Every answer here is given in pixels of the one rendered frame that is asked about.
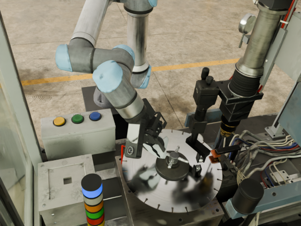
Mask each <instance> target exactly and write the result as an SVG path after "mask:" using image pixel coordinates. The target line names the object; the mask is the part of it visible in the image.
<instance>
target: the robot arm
mask: <svg viewBox="0 0 301 226"><path fill-rule="evenodd" d="M112 2H117V3H124V10H125V11H126V12H127V45H124V44H119V45H117V46H115V47H114V48H113V49H112V50H110V49H102V48H95V46H96V43H97V40H98V37H99V33H100V30H101V27H102V24H103V21H104V17H105V14H106V11H107V8H108V7H109V6H110V5H111V4H112ZM157 2H158V0H86V1H85V4H84V6H83V9H82V12H81V14H80V17H79V20H78V22H77V24H76V27H75V30H74V32H73V35H72V38H71V40H70V42H69V44H68V45H67V44H60V45H59V46H58V47H57V49H56V55H55V60H56V65H57V67H58V68H59V69H60V70H64V71H69V72H79V73H87V74H93V76H92V77H93V80H94V81H95V83H96V89H95V92H94V102H95V103H96V104H97V105H98V106H99V107H102V108H115V109H116V110H117V111H118V113H119V114H120V115H121V116H122V117H123V118H124V119H125V121H126V122H128V123H129V125H128V132H127V139H126V146H125V157H127V158H133V159H140V158H141V157H142V148H144V149H146V150H147V151H149V152H150V153H151V154H153V155H155V156H156V157H158V158H162V159H165V157H166V155H167V152H166V149H167V145H168V137H167V136H166V137H165V138H162V137H161V136H159V134H160V133H161V131H162V129H163V128H165V126H166V124H167V122H166V120H165V119H164V117H163V116H162V114H161V112H155V111H154V109H153V108H152V106H151V105H150V103H149V102H148V100H147V99H146V98H143V99H141V97H140V95H139V94H138V93H137V91H136V90H135V89H134V88H137V89H145V88H147V86H148V83H149V79H150V75H151V65H149V63H148V60H147V59H146V47H147V33H148V20H149V14H150V13H151V12H152V11H153V7H156V6H157ZM156 114H157V116H155V115H156ZM161 117H162V119H163V120H164V124H162V123H163V122H162V121H160V118H161Z"/></svg>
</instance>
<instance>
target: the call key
mask: <svg viewBox="0 0 301 226"><path fill-rule="evenodd" d="M64 122H65V120H64V118H63V117H57V118H55V120H54V124H55V125H62V124H64Z"/></svg>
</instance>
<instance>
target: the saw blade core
mask: <svg viewBox="0 0 301 226"><path fill-rule="evenodd" d="M171 131H172V132H171ZM161 132H162V133H160V134H159V136H161V137H162V138H165V137H166V136H167V137H168V145H167V149H166V151H175V150H176V148H177V146H180V149H179V151H178V152H180V153H182V154H183V155H184V156H185V157H186V158H187V159H188V160H189V171H188V173H187V174H186V175H185V176H184V177H183V178H181V179H177V180H172V179H167V178H165V177H163V176H162V175H160V174H159V172H158V171H157V169H156V166H155V163H156V159H157V157H156V156H155V155H153V154H151V153H150V152H149V151H147V150H146V149H144V148H142V157H141V158H140V159H133V158H127V157H125V155H124V156H123V160H122V173H123V177H124V180H125V182H126V184H127V186H128V188H129V189H130V191H131V192H132V193H134V195H135V196H136V197H137V198H138V199H139V200H140V201H142V202H143V203H144V202H145V201H146V199H148V200H147V201H146V202H145V204H146V205H148V206H151V207H153V208H155V209H157V208H158V205H160V206H159V209H158V210H161V211H165V212H170V213H172V208H173V213H185V212H187V211H188V212H191V211H194V210H197V209H199V208H200V207H203V206H205V205H207V204H208V203H209V202H211V200H213V199H214V197H215V196H216V195H217V193H218V191H219V189H220V187H221V183H222V176H223V175H222V168H221V164H220V161H219V160H218V158H214V157H213V155H212V153H210V154H209V155H208V156H207V157H206V159H205V162H204V163H203V162H202V163H197V161H196V155H197V152H196V151H195V150H194V149H192V148H191V147H190V146H189V145H188V144H187V143H186V142H185V141H186V138H188V137H189V136H191V134H189V133H186V132H184V133H183V131H179V130H171V129H162V131H161ZM182 133H183V135H182ZM125 161H127V162H125ZM217 169H219V170H217ZM126 171H127V172H126ZM217 179H218V180H217ZM129 181H131V182H129ZM127 182H128V183H127ZM214 189H215V190H214ZM136 191H137V192H136ZM135 192H136V193H135ZM207 197H209V198H207ZM209 199H210V200H209ZM198 204H199V205H198ZM185 207H186V208H187V211H186V208H185Z"/></svg>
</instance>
